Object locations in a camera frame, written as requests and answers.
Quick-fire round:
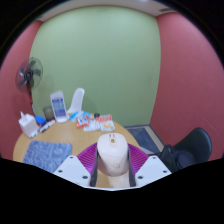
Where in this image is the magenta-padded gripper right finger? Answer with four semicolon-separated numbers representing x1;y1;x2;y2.
127;143;173;188

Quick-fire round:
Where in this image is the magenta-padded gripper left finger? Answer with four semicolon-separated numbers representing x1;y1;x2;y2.
53;143;99;188

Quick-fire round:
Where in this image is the beige computer mouse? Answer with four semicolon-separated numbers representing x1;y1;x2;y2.
96;132;130;178

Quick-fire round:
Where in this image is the blue patterned mouse pad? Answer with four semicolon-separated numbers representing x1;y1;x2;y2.
22;139;73;174

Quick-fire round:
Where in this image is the whiteboard marker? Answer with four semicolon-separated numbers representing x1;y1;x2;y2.
38;119;57;134

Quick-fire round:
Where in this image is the black office chair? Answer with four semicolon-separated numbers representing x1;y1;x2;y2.
173;127;213;168

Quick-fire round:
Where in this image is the blue snack packet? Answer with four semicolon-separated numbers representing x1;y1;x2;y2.
69;110;89;123

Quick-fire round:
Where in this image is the white orange snack packet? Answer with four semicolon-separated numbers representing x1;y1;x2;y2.
99;114;116;133

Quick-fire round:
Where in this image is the blue whiteboard eraser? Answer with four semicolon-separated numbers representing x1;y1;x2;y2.
34;115;47;127

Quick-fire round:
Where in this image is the dark mesh pen cup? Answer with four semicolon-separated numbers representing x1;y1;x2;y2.
42;105;56;122

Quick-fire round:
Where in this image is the white tissue box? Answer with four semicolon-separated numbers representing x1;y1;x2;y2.
18;111;40;139

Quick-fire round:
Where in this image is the black standing fan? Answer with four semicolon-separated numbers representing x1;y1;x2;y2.
15;56;44;105

